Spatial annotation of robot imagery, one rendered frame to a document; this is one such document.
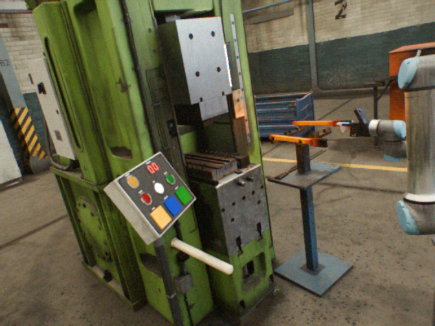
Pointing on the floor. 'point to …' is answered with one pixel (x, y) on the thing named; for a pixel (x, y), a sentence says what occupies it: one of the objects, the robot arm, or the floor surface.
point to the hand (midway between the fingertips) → (338, 122)
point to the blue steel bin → (284, 113)
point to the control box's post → (167, 281)
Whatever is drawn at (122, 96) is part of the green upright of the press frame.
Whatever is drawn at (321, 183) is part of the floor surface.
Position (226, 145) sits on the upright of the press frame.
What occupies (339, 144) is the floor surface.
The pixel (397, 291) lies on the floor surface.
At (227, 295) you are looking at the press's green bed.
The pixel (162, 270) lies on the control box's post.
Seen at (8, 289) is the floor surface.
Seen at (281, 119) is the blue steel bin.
